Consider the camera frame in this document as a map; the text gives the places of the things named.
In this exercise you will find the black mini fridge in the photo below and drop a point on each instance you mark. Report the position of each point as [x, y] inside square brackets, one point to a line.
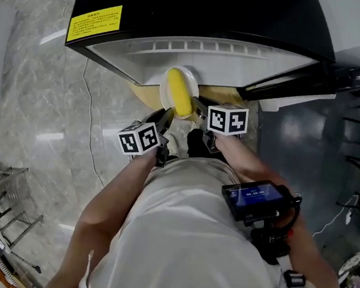
[198, 10]

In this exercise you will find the white oval plate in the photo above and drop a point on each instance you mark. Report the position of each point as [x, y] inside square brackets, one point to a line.
[192, 79]

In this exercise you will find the person's left forearm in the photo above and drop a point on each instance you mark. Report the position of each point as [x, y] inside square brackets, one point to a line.
[113, 194]

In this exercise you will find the person's black trouser leg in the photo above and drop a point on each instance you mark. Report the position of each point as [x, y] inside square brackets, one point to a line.
[199, 144]

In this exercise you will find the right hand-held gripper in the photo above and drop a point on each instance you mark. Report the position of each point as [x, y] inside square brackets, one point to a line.
[228, 119]

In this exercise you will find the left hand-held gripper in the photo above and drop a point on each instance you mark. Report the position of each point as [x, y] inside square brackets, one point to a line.
[138, 138]

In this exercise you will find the person's right forearm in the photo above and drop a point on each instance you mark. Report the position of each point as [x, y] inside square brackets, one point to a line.
[240, 156]

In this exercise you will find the round wooden side table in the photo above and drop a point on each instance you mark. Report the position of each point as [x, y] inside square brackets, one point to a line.
[218, 94]

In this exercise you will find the person's white shirt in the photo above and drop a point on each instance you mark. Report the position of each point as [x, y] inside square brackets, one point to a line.
[188, 238]

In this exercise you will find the yellow corn cob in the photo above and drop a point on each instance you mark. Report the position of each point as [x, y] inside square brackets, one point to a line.
[179, 91]

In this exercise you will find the person's white shoe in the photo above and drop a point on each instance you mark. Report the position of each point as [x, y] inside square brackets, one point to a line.
[173, 144]

